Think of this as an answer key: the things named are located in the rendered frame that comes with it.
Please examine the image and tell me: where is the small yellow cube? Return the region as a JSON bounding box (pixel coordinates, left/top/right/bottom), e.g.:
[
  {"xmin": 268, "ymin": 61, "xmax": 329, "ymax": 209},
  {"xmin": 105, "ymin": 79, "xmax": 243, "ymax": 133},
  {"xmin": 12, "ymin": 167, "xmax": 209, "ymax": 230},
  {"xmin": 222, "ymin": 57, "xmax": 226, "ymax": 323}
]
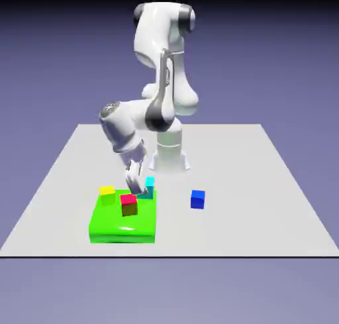
[{"xmin": 99, "ymin": 185, "xmax": 117, "ymax": 206}]

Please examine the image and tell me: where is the small red cube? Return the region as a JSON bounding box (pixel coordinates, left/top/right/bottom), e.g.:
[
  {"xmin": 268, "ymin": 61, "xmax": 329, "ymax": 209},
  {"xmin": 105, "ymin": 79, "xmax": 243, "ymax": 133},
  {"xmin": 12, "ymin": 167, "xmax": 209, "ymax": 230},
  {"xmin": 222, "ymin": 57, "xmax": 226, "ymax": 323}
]
[{"xmin": 119, "ymin": 193, "xmax": 139, "ymax": 217}]

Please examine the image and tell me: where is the small blue cube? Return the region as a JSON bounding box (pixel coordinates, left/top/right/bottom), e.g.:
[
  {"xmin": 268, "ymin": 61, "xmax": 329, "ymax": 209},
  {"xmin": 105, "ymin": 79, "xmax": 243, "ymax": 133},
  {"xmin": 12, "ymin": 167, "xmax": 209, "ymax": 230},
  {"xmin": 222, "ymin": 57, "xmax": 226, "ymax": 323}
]
[{"xmin": 189, "ymin": 189, "xmax": 206, "ymax": 210}]

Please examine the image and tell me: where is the large green box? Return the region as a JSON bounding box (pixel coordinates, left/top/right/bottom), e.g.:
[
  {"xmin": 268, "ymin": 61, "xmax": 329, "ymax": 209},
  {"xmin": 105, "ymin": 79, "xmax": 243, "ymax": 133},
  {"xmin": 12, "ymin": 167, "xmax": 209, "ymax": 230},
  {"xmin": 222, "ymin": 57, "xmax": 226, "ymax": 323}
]
[{"xmin": 89, "ymin": 189, "xmax": 158, "ymax": 244}]

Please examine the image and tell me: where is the small cyan cube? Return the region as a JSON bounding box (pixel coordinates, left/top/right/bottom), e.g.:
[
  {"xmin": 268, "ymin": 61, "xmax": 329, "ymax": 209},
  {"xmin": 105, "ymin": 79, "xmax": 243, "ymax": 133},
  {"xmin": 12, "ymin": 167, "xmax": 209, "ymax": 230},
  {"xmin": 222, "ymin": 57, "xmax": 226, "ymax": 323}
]
[{"xmin": 136, "ymin": 176, "xmax": 156, "ymax": 200}]

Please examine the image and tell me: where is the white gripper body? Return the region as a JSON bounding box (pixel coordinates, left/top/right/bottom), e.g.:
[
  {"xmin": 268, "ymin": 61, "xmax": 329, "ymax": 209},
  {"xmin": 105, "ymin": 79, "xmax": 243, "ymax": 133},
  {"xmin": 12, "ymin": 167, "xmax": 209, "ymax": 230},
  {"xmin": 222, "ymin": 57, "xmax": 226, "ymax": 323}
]
[{"xmin": 118, "ymin": 141, "xmax": 148, "ymax": 178}]

